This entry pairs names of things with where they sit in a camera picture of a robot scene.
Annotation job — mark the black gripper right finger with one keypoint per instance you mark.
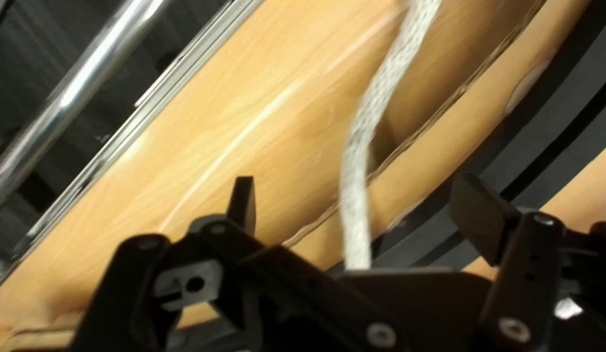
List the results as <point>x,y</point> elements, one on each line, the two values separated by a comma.
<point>530,281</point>

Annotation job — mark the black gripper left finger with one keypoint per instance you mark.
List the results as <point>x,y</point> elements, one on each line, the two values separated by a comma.
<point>206,294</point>

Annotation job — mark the curved black foam board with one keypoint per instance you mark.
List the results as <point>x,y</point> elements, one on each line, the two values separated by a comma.
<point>564,99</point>

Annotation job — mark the curved cardboard base sheet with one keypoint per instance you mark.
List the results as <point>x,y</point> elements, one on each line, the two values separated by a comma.
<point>446,144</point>

